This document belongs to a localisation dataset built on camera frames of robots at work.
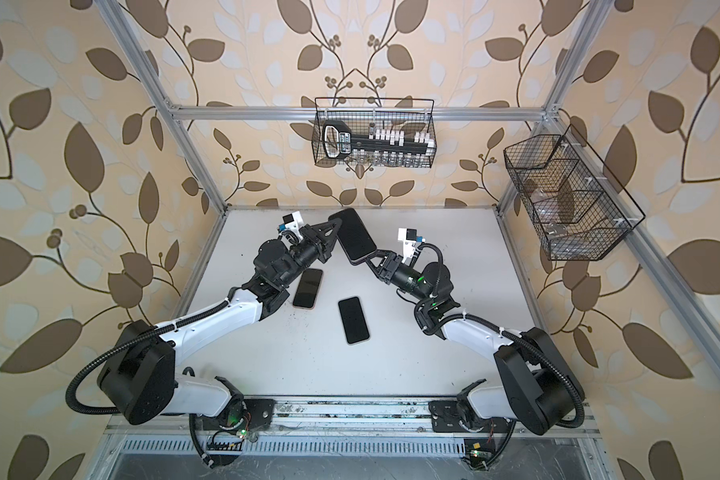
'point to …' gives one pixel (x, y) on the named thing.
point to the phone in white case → (353, 320)
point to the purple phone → (354, 237)
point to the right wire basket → (570, 195)
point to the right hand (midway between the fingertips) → (360, 257)
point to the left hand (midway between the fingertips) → (345, 220)
